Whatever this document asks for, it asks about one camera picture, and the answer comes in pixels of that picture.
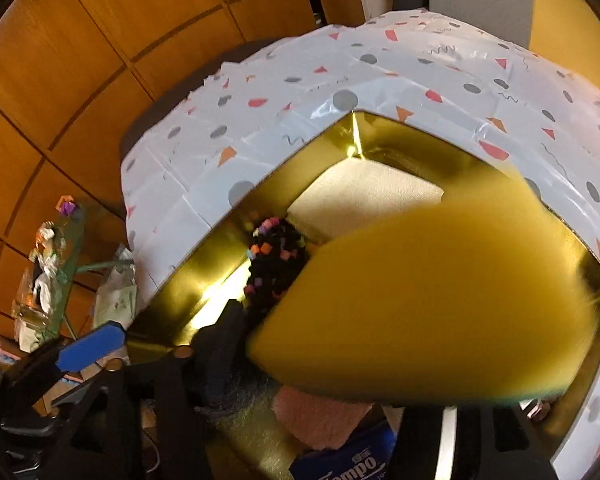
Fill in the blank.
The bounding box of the cluttered glass side table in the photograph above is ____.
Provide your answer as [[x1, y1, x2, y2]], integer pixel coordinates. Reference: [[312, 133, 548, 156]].
[[10, 200, 136, 356]]

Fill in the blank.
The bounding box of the black wig with coloured beads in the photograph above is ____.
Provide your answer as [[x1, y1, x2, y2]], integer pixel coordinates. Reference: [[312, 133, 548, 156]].
[[200, 216, 311, 421]]

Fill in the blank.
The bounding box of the gold rectangular box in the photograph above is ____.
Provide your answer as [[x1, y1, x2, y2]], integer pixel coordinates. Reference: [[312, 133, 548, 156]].
[[127, 109, 600, 480]]

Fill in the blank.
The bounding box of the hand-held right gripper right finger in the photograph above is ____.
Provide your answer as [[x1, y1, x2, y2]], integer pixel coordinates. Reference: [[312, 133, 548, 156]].
[[385, 402, 566, 480]]

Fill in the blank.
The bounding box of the green and yellow scouring sponge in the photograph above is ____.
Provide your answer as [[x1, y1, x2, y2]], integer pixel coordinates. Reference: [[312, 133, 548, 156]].
[[246, 170, 600, 406]]

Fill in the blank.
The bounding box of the white plastic bag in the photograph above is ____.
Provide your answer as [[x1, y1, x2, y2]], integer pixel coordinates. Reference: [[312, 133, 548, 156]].
[[92, 247, 138, 331]]

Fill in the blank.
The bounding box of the grey yellow blue chair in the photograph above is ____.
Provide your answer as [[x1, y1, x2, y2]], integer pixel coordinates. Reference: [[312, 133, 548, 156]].
[[427, 0, 600, 91]]

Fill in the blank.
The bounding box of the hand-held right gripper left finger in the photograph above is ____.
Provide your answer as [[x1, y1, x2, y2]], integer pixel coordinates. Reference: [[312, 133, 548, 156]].
[[55, 302, 253, 480]]

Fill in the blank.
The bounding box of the beige woven cloth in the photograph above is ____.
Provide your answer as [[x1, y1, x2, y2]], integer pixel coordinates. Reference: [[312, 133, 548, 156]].
[[286, 160, 445, 246]]

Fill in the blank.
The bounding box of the wooden wardrobe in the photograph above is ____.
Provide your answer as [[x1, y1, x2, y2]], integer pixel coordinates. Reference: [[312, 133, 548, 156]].
[[0, 0, 366, 341]]

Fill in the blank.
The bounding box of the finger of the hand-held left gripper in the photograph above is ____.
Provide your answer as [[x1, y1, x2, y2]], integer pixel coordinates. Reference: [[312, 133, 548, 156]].
[[0, 322, 127, 411]]

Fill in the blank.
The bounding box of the blue tissue packet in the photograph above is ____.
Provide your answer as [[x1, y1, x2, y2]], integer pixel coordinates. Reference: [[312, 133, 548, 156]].
[[289, 420, 398, 480]]

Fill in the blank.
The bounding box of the pink fluffy cloth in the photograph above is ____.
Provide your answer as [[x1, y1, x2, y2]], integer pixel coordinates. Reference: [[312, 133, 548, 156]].
[[272, 385, 376, 452]]

